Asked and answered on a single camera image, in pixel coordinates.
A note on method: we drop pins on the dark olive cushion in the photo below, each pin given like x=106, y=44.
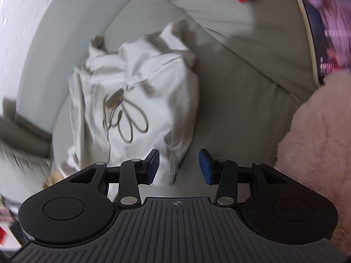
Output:
x=22, y=134

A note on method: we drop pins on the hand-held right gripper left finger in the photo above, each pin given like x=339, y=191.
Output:
x=153, y=167

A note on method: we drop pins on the grey-green sofa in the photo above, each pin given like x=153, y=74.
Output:
x=241, y=96

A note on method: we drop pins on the tan cloth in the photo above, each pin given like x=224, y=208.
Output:
x=56, y=179

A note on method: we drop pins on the framed picture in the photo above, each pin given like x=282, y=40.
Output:
x=329, y=27

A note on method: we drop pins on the pink fluffy rug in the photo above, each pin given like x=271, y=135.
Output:
x=318, y=142

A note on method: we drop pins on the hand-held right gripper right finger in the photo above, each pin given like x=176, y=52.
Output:
x=205, y=167

